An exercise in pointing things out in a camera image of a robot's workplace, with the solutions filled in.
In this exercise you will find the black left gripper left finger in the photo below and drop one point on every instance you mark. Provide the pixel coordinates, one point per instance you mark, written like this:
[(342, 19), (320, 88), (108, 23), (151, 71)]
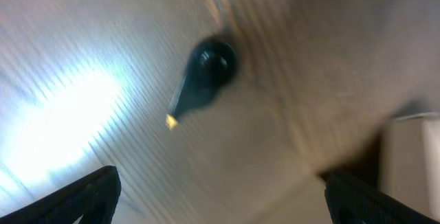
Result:
[(91, 199)]

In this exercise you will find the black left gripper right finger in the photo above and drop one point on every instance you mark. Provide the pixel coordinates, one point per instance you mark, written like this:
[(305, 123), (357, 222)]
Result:
[(350, 200)]

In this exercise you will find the black yellow correction tape dispenser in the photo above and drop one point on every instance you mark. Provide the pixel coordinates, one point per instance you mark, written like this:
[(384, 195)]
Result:
[(212, 64)]

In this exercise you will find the open cardboard box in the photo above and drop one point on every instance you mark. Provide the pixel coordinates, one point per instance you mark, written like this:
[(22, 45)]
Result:
[(409, 163)]

